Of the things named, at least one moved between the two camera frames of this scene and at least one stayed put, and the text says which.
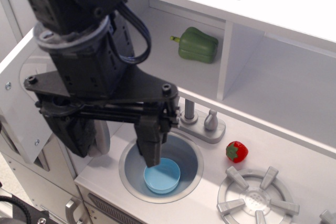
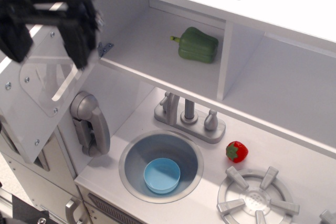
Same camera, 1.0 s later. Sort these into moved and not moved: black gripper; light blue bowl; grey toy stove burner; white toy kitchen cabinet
Moved: black gripper
Not moved: light blue bowl; grey toy stove burner; white toy kitchen cabinet
